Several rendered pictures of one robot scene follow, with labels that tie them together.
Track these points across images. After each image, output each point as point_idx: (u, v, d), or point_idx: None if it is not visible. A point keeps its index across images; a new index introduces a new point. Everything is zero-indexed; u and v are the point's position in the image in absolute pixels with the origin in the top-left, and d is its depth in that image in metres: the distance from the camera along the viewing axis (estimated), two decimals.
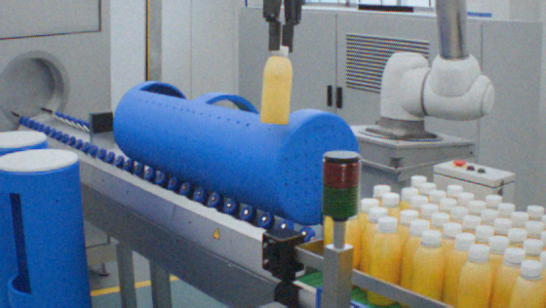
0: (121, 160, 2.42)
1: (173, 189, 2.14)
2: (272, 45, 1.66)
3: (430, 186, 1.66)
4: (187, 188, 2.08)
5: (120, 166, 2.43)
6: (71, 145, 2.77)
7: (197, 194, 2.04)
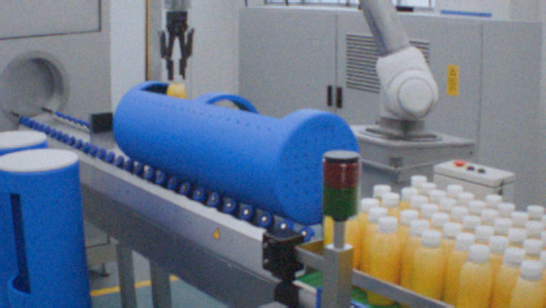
0: (121, 160, 2.42)
1: (173, 189, 2.14)
2: (169, 76, 2.35)
3: (430, 186, 1.66)
4: (187, 188, 2.08)
5: (120, 166, 2.43)
6: (71, 145, 2.77)
7: (197, 194, 2.04)
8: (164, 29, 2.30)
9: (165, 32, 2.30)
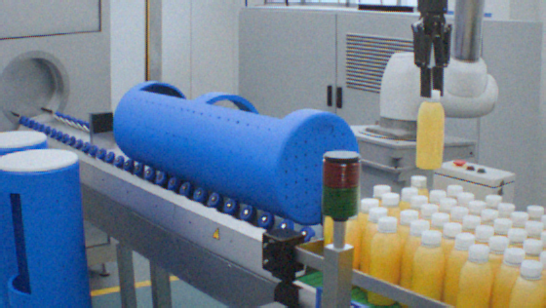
0: (121, 160, 2.42)
1: (173, 189, 2.14)
2: (424, 92, 1.61)
3: (434, 92, 1.61)
4: (187, 188, 2.08)
5: (120, 166, 2.43)
6: (71, 145, 2.77)
7: (197, 194, 2.04)
8: (420, 22, 1.56)
9: (422, 27, 1.56)
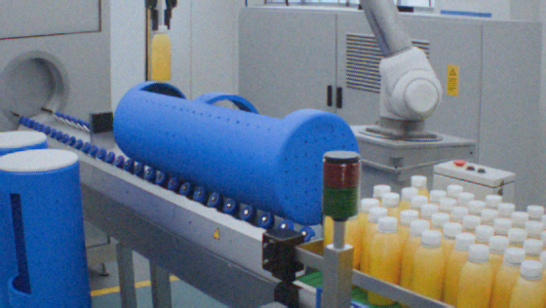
0: (121, 160, 2.42)
1: (173, 189, 2.14)
2: (153, 26, 2.28)
3: (161, 26, 2.28)
4: (187, 188, 2.08)
5: (120, 166, 2.43)
6: (71, 145, 2.77)
7: (197, 194, 2.04)
8: None
9: None
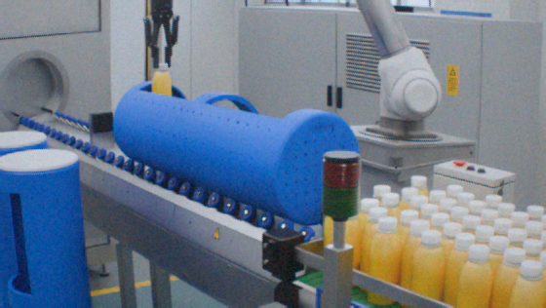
0: (121, 160, 2.42)
1: (173, 189, 2.14)
2: (154, 64, 2.31)
3: (161, 64, 2.31)
4: (187, 188, 2.08)
5: (120, 166, 2.43)
6: (71, 145, 2.77)
7: (197, 194, 2.04)
8: (149, 17, 2.25)
9: (149, 19, 2.25)
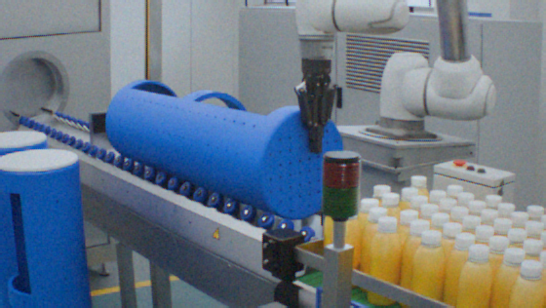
0: (122, 156, 2.43)
1: (175, 176, 2.16)
2: (319, 147, 1.82)
3: None
4: (183, 184, 2.10)
5: (123, 162, 2.43)
6: (71, 145, 2.77)
7: (200, 193, 2.03)
8: (330, 82, 1.81)
9: (327, 87, 1.82)
